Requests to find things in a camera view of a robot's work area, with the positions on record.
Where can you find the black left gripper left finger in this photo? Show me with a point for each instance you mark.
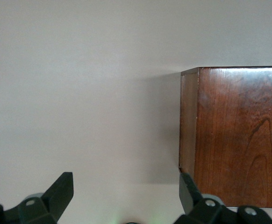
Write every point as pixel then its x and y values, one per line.
pixel 54 198

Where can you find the dark red-brown wooden cabinet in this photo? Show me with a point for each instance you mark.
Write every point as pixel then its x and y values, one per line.
pixel 238 130

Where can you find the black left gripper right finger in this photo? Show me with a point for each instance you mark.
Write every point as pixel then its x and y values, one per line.
pixel 189 198

